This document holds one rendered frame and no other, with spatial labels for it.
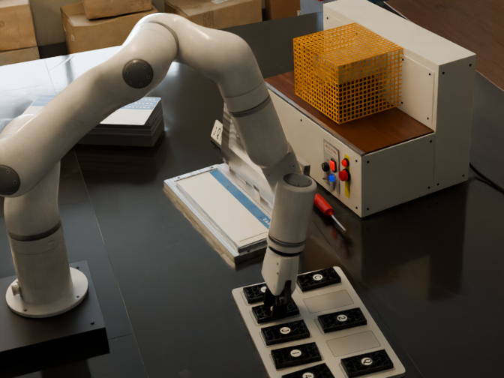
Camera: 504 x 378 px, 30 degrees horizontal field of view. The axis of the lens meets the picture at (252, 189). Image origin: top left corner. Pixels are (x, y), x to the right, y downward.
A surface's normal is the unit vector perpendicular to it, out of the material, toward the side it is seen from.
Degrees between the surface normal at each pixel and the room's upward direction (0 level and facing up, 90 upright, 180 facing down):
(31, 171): 82
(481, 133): 0
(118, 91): 114
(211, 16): 83
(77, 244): 0
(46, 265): 90
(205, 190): 0
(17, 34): 90
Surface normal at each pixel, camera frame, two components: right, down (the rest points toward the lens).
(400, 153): 0.47, 0.43
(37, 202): 0.21, -0.57
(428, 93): -0.88, 0.29
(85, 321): -0.06, -0.86
